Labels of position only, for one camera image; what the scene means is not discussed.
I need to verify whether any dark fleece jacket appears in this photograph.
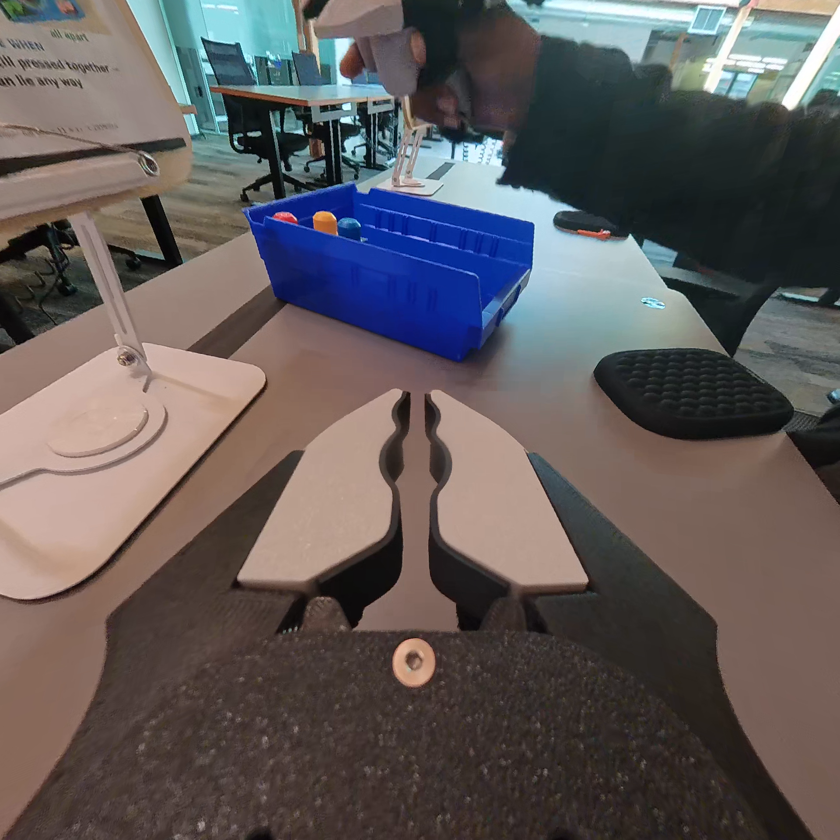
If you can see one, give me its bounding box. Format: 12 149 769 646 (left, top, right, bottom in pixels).
784 387 840 506

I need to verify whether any wooden top office desk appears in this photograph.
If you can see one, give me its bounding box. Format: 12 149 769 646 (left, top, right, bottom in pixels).
108 101 198 270
210 84 395 198

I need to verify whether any black office chair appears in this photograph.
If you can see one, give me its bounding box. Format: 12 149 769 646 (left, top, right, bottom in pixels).
0 220 142 349
292 51 362 178
200 38 309 203

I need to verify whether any black flat pad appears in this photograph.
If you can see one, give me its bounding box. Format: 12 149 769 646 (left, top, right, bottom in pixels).
553 210 630 241

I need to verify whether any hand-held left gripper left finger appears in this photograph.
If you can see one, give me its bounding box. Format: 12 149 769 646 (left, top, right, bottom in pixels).
235 388 412 627

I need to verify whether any blue plastic bin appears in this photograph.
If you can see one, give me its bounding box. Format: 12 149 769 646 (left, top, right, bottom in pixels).
243 182 536 362

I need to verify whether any wooden board easel stand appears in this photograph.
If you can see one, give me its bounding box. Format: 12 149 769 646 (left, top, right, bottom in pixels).
377 95 445 198

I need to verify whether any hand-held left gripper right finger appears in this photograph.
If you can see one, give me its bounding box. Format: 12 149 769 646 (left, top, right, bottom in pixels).
424 390 590 627

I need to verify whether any printed instruction sheet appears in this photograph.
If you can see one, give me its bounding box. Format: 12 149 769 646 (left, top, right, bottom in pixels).
0 0 188 178

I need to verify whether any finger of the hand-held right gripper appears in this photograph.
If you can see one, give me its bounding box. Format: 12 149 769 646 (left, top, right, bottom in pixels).
314 0 404 40

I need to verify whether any white base document stand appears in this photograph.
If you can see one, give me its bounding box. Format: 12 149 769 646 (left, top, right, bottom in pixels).
0 0 267 601

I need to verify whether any person's right forearm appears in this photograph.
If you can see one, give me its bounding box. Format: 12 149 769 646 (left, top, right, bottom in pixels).
495 33 840 290

